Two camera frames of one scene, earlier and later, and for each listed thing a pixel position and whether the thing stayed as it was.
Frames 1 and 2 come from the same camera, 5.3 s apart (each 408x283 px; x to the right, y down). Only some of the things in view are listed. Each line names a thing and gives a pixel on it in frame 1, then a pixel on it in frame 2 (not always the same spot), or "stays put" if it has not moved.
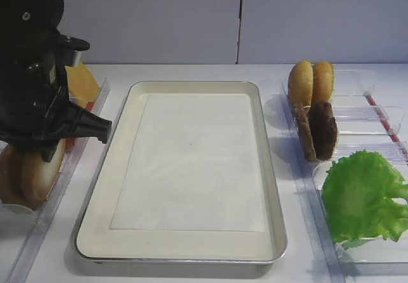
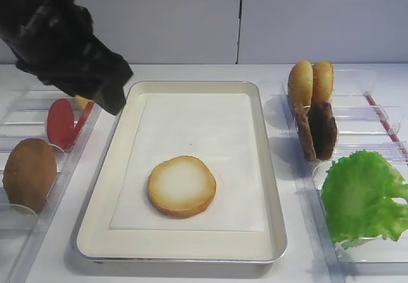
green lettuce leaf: x=359 y=192 stays put
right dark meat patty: x=324 y=127 stays put
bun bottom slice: x=38 y=175 → x=182 y=185
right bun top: x=322 y=84 stays put
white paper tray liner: x=192 y=166 stays put
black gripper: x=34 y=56 → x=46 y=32
